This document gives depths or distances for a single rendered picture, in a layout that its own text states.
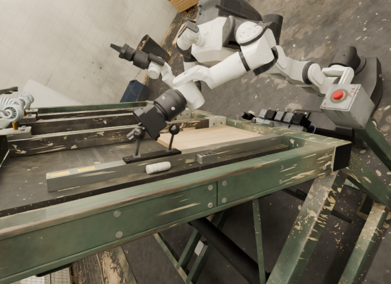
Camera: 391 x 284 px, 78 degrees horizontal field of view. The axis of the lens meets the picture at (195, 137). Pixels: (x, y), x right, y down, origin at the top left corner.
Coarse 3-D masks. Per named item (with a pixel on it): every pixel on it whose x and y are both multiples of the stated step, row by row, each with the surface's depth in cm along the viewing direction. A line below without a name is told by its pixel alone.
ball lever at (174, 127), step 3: (174, 123) 80; (171, 126) 79; (174, 126) 78; (177, 126) 79; (171, 129) 78; (174, 129) 78; (177, 129) 79; (171, 132) 79; (174, 132) 78; (177, 132) 79; (171, 135) 82; (174, 135) 81; (171, 138) 82; (171, 141) 83; (171, 144) 84; (168, 147) 85; (165, 150) 86; (168, 150) 85; (171, 150) 86
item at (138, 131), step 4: (136, 128) 73; (140, 128) 73; (136, 132) 72; (140, 132) 72; (144, 132) 74; (136, 136) 72; (140, 136) 73; (144, 136) 74; (136, 144) 77; (136, 148) 78; (136, 152) 79; (132, 156) 80; (136, 156) 80; (140, 156) 80
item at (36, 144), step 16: (16, 112) 95; (0, 128) 97; (16, 128) 97; (112, 128) 118; (128, 128) 118; (16, 144) 96; (32, 144) 99; (48, 144) 102; (64, 144) 105; (80, 144) 108; (96, 144) 111
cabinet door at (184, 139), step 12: (180, 132) 130; (192, 132) 130; (204, 132) 131; (216, 132) 131; (228, 132) 131; (240, 132) 129; (252, 132) 129; (168, 144) 107; (180, 144) 107; (192, 144) 108; (204, 144) 107
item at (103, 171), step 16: (224, 144) 98; (240, 144) 100; (256, 144) 105; (272, 144) 111; (160, 160) 83; (176, 160) 86; (192, 160) 90; (48, 176) 68; (64, 176) 68; (80, 176) 70; (96, 176) 73; (112, 176) 75
